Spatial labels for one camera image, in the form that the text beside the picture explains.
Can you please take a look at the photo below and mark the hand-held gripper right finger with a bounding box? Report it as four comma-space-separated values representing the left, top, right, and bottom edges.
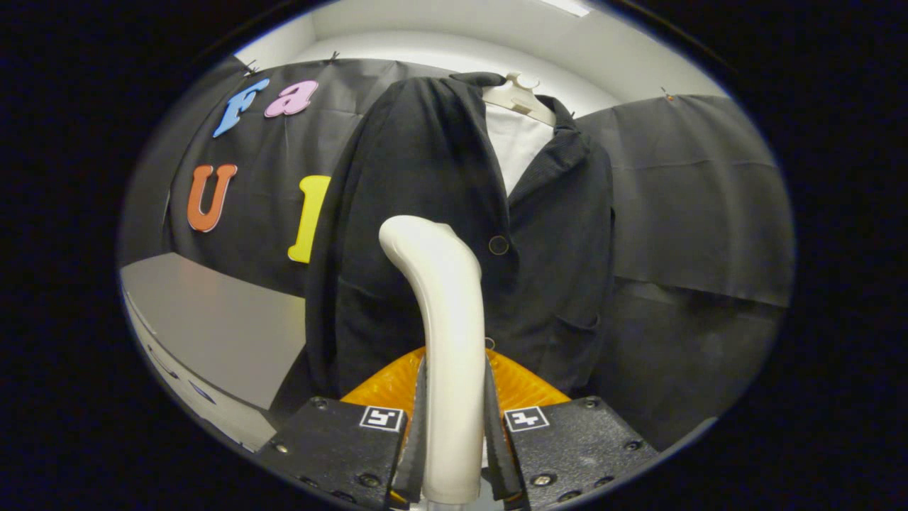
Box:
486, 348, 657, 508

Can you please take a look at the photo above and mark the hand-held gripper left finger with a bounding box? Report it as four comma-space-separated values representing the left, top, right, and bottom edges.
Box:
255, 348, 428, 508

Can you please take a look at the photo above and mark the white garment steamer with hose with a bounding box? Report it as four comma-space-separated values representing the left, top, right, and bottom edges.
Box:
378, 215, 487, 506

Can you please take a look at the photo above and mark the black jacket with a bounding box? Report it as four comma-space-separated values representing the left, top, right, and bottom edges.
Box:
305, 72, 615, 400

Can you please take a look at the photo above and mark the white undershirt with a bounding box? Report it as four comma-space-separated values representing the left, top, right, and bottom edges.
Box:
486, 103, 555, 196

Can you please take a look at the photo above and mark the white clothes hanger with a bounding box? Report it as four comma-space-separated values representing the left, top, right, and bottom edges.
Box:
482, 71, 558, 127

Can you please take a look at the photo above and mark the grey cabinet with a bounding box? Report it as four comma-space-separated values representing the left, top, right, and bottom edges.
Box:
119, 252, 307, 453

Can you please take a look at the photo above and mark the black backdrop cloth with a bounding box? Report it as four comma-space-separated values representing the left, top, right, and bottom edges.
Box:
119, 58, 795, 451

